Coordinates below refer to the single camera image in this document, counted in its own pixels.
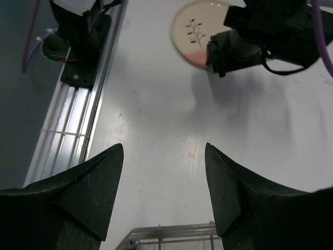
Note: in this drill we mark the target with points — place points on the pink cream plate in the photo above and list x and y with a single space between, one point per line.
193 26

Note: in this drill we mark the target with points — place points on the grey wire dish rack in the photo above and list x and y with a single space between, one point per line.
191 236

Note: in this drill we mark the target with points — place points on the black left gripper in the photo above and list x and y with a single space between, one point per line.
231 51

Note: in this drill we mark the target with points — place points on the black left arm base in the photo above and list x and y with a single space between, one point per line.
79 39

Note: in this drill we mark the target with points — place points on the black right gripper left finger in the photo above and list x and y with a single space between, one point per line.
70 210

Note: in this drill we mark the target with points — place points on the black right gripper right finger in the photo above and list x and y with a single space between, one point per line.
252 212

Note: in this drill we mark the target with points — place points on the aluminium mounting rail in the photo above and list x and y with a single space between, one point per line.
68 127

